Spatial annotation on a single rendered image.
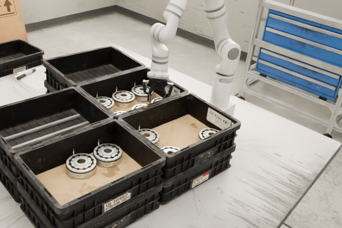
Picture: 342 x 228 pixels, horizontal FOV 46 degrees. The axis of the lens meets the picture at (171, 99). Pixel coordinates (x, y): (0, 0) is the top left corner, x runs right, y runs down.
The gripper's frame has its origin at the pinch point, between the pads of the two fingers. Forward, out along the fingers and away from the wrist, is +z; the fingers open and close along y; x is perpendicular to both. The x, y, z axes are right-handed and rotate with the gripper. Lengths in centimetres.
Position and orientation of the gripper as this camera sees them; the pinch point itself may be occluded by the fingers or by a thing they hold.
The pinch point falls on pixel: (156, 100)
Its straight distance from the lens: 178.7
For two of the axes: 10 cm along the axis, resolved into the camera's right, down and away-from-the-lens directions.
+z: -0.9, 8.6, 4.9
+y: -9.9, -1.0, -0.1
